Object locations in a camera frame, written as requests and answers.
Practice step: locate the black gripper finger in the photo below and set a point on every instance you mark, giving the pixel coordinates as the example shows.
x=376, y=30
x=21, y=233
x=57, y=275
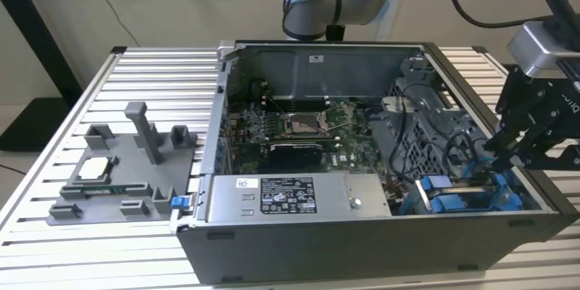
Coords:
x=513, y=123
x=554, y=159

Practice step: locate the hard disk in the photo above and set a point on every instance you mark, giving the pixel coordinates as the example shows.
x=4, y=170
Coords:
x=466, y=198

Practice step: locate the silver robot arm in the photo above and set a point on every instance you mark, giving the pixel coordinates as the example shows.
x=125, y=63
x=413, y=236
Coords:
x=325, y=8

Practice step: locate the metal disk bay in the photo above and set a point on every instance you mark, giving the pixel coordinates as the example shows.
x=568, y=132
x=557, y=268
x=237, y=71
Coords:
x=416, y=127

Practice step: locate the black RAM slot bank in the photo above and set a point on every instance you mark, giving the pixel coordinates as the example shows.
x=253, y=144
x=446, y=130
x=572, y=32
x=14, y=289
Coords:
x=294, y=103
x=302, y=138

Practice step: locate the green motherboard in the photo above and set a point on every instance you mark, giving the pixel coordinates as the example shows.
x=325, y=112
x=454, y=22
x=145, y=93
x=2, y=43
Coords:
x=353, y=140

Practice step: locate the CPU socket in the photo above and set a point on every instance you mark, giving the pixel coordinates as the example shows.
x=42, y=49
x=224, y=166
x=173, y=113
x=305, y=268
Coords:
x=302, y=123

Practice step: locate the black graphics card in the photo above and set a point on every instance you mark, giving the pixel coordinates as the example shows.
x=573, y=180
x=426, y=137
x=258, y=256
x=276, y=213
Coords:
x=294, y=154

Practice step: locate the black open PC case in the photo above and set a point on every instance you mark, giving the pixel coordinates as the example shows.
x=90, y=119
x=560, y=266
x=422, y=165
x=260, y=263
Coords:
x=362, y=252

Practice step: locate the thin metal locking lever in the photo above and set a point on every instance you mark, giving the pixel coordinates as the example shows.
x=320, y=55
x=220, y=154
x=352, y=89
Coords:
x=276, y=106

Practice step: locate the silver power supply unit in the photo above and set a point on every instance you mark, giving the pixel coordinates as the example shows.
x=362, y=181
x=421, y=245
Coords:
x=234, y=201

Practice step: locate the blue plastic clip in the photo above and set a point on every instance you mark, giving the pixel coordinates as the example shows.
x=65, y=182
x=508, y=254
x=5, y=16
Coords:
x=180, y=201

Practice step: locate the grey parts rack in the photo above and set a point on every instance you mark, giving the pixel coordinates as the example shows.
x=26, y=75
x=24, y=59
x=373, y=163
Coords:
x=136, y=174

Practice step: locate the green RAM stick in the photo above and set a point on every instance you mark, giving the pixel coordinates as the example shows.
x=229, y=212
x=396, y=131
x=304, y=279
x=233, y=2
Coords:
x=118, y=189

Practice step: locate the silver CPU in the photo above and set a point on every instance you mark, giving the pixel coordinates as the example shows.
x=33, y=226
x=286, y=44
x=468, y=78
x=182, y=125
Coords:
x=94, y=168

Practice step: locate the black camera bracket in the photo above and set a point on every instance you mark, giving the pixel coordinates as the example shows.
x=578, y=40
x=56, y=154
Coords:
x=512, y=89

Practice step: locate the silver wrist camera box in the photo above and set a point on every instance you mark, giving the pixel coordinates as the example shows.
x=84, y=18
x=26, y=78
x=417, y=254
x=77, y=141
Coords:
x=536, y=49

